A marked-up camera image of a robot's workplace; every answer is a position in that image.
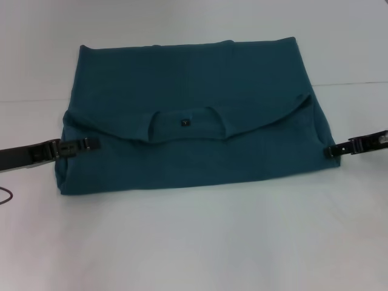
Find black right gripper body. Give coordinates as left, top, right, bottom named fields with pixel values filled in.
left=348, top=129, right=388, bottom=154

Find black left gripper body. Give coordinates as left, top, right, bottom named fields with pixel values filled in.
left=0, top=138, right=60, bottom=174

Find teal t-shirt with FREE print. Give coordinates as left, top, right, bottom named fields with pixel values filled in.
left=54, top=36, right=344, bottom=198

